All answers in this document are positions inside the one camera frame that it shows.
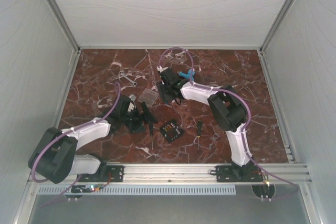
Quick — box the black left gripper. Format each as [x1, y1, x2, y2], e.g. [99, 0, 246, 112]
[121, 102, 159, 134]

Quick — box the clear plastic fuse box lid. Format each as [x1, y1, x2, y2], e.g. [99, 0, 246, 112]
[138, 88, 159, 103]

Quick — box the black fuse box base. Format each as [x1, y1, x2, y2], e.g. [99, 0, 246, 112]
[160, 119, 184, 144]

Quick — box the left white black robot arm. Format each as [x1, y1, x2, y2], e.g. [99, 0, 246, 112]
[28, 95, 158, 184]

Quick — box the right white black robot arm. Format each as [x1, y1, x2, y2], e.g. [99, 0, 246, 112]
[156, 66, 252, 181]

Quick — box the blue glue gun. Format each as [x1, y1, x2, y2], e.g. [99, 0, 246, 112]
[178, 69, 196, 81]

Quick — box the silver ratchet wrench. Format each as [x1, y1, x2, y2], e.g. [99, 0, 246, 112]
[119, 71, 138, 87]

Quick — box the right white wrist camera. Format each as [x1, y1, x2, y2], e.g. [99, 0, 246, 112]
[156, 66, 163, 72]

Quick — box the yellow black handle screwdriver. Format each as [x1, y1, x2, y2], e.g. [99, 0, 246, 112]
[197, 120, 202, 149]

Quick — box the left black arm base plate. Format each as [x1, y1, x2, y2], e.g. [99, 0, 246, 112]
[79, 165, 124, 183]

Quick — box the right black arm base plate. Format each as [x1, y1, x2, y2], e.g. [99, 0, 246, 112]
[209, 165, 264, 183]

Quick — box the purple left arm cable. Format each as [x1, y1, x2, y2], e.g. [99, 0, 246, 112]
[30, 81, 121, 208]

